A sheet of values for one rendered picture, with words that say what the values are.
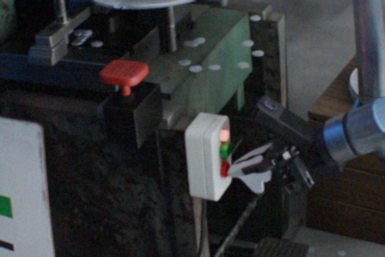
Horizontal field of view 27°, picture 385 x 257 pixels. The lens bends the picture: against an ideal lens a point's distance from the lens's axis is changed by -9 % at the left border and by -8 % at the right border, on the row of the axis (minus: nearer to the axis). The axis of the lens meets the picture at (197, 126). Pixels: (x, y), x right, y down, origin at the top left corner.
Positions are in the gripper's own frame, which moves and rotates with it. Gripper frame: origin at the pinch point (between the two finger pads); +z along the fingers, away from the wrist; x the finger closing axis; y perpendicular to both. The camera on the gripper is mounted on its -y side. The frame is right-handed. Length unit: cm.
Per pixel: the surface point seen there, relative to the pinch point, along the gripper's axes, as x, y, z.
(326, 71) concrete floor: 143, 36, 47
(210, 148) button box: -3.8, -5.9, -1.0
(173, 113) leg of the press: -0.7, -13.0, 3.6
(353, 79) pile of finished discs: 70, 17, 4
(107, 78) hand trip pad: -12.0, -25.6, 2.4
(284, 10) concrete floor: 192, 20, 74
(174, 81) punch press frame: 9.0, -15.5, 7.1
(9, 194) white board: -7.1, -12.8, 47.0
